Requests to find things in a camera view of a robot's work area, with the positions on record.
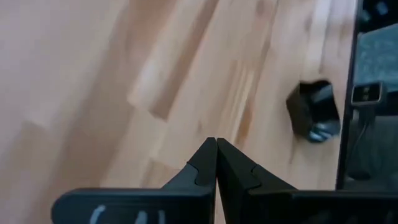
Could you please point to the large square black mini plate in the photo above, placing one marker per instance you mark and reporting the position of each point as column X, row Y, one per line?
column 303, row 112

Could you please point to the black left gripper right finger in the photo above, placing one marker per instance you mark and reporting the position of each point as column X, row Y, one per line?
column 295, row 208

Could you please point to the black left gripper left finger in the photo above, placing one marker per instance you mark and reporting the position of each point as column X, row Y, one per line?
column 140, row 208

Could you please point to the black aluminium table frame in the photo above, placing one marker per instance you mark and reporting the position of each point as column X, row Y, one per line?
column 346, row 124

